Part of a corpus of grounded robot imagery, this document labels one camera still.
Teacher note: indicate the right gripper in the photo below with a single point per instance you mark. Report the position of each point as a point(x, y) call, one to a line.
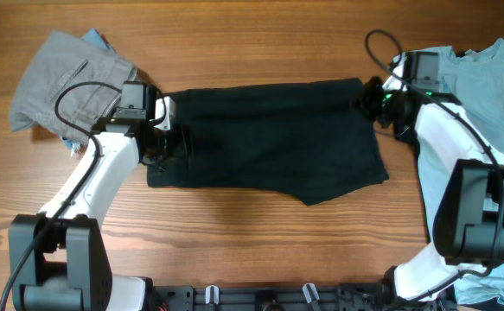
point(368, 94)

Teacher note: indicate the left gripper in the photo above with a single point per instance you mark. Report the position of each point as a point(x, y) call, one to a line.
point(182, 145)

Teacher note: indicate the folded blue garment under trousers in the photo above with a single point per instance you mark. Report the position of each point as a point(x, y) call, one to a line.
point(94, 37)

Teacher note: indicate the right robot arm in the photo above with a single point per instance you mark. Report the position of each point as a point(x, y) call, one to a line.
point(468, 226)

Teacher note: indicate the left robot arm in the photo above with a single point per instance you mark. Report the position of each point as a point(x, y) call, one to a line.
point(58, 259)

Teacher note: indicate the folded grey trousers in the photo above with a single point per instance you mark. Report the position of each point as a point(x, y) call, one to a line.
point(62, 61)

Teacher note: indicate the light blue t-shirt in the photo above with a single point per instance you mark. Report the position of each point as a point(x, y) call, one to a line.
point(477, 81)

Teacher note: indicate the black shorts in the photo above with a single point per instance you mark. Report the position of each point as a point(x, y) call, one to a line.
point(305, 140)

